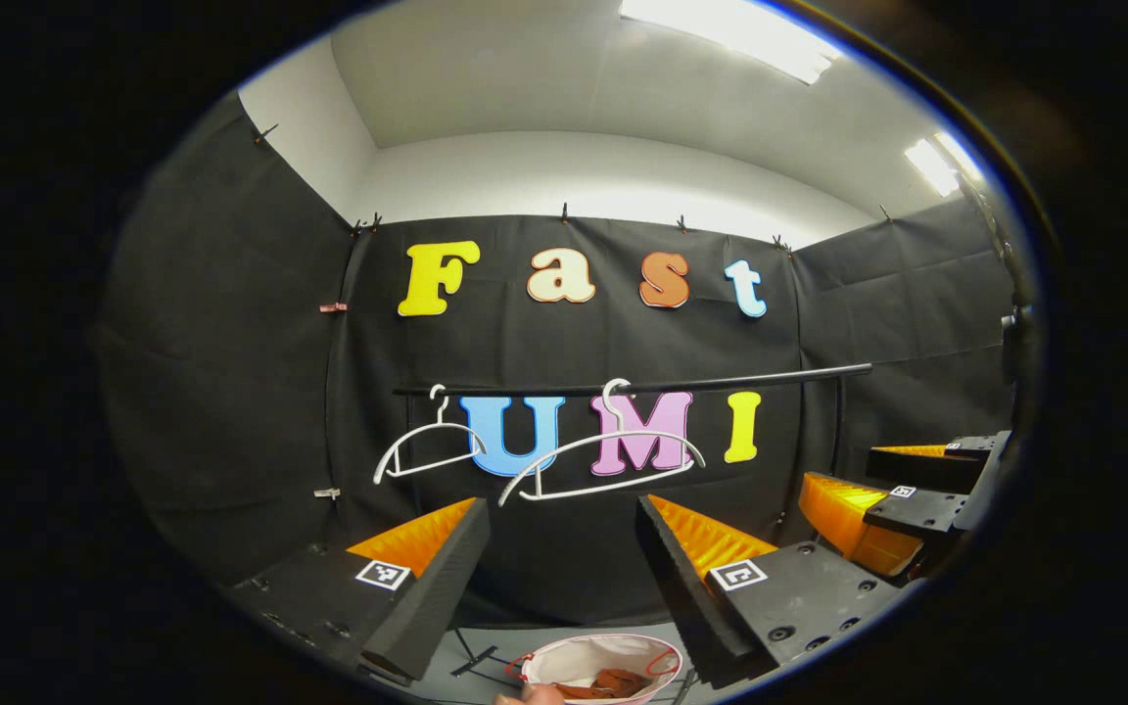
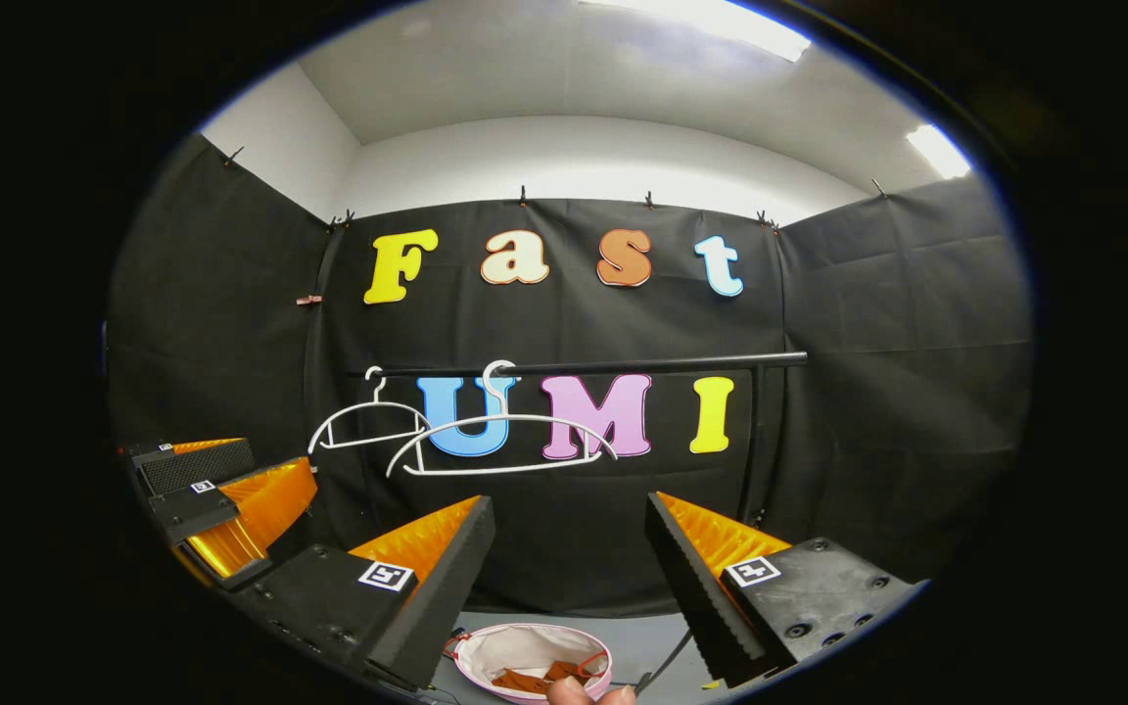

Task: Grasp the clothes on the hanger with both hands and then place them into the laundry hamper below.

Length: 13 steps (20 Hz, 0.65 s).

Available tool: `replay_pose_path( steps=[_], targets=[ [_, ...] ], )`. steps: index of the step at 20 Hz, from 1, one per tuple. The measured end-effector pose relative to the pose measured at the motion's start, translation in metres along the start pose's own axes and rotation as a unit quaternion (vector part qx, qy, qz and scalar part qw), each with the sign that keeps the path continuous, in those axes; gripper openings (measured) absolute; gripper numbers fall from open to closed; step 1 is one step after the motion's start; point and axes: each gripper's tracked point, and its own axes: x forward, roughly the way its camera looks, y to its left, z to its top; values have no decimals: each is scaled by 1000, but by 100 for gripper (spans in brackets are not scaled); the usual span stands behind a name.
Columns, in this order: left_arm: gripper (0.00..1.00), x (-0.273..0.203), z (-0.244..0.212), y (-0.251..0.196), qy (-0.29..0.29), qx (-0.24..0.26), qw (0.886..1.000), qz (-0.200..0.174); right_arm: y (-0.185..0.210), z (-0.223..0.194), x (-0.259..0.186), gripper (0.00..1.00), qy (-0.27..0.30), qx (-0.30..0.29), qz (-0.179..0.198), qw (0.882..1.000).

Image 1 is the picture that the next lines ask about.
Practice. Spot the small ceiling light panel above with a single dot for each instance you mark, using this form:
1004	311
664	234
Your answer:
936	166

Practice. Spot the white plastic clothes hanger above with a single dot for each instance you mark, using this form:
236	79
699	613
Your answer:
444	423
613	435

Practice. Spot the long ceiling light panel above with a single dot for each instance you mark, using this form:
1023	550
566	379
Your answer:
730	34

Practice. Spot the black clothes rack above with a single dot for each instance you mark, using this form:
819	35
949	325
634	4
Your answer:
721	380

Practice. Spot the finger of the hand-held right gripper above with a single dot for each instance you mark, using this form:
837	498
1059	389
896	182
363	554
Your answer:
926	462
916	509

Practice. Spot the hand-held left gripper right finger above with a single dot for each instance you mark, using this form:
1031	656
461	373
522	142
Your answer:
681	597

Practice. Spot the black stand pole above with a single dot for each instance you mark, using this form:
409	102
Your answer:
1012	274

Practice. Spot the white pink-rimmed laundry hamper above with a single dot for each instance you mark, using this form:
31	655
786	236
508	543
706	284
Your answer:
593	654

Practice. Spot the black backdrop cloth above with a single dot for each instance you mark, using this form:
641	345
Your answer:
231	343

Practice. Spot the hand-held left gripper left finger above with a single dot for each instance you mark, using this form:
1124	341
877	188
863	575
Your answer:
427	597

